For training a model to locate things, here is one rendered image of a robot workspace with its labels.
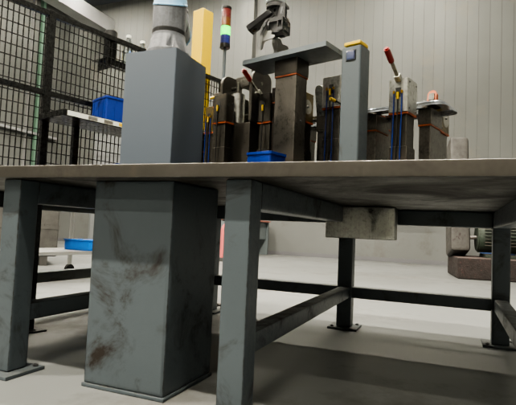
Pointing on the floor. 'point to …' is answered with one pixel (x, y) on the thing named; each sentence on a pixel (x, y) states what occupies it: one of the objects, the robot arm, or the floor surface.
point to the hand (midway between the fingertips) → (268, 57)
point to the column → (151, 288)
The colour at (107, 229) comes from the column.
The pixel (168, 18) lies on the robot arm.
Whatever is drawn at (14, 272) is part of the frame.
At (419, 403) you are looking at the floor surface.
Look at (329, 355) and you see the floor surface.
